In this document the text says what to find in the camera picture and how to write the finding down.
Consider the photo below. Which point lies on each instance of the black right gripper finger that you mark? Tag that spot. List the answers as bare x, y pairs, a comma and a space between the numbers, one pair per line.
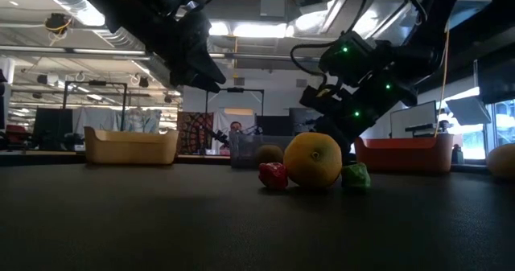
346, 152
324, 126

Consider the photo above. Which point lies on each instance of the dark bottle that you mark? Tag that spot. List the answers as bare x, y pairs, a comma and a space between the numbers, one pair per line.
458, 155

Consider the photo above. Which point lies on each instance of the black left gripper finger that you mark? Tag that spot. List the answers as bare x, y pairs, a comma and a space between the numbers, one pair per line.
207, 56
197, 76

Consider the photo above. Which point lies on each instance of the ceiling light panel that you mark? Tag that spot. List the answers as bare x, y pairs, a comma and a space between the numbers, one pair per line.
259, 30
219, 29

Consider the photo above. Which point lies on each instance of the white hanging cloth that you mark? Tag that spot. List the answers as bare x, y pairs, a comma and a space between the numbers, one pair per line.
222, 124

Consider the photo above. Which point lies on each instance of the black equipment rack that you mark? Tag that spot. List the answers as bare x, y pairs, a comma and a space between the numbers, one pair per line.
301, 118

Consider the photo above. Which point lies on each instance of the grey plastic basket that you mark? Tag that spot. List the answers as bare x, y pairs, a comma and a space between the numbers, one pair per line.
243, 154

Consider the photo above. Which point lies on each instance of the large black monitor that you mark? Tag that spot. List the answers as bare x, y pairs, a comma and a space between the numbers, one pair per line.
52, 126

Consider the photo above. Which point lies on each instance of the white screen panel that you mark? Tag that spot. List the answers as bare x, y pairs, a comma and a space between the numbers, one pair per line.
412, 120

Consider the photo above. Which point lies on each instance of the patterned dark red tapestry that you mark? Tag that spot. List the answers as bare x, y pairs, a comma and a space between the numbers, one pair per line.
195, 132

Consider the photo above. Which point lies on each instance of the grey ceiling box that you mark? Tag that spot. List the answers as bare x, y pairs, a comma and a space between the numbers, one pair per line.
273, 5

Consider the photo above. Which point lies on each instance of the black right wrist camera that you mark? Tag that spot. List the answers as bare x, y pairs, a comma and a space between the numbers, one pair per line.
316, 100

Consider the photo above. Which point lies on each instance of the small black monitor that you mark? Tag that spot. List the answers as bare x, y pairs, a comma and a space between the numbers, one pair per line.
273, 125

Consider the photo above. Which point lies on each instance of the narrow black stand frame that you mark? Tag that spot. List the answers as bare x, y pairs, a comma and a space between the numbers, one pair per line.
241, 89

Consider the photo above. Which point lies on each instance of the red storage bin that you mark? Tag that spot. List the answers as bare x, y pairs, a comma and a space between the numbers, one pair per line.
16, 133

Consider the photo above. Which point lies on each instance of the pale blue hanging cloth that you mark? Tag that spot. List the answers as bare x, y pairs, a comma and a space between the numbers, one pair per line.
100, 118

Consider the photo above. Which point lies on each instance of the yellow plastic basket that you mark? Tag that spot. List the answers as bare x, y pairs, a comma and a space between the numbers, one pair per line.
128, 150

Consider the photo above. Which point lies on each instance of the green bell pepper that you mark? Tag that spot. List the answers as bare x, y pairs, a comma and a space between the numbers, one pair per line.
356, 177

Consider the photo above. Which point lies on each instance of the person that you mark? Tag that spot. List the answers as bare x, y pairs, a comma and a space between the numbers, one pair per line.
236, 127

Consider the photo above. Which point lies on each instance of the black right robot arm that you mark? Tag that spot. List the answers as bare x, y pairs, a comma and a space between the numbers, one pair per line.
436, 13

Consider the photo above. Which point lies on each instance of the wide black stand frame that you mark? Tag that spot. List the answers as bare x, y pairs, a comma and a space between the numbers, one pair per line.
96, 83

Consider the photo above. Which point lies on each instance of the red bell pepper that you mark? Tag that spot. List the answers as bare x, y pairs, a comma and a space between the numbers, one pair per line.
273, 176

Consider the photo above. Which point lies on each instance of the grey wall vent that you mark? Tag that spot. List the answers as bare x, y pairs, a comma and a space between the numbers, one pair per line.
239, 81
301, 83

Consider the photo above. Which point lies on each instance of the orange plastic basket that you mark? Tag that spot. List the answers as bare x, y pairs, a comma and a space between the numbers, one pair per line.
402, 156

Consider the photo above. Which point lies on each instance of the grey ceiling pipe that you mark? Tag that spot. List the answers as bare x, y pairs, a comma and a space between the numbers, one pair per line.
40, 50

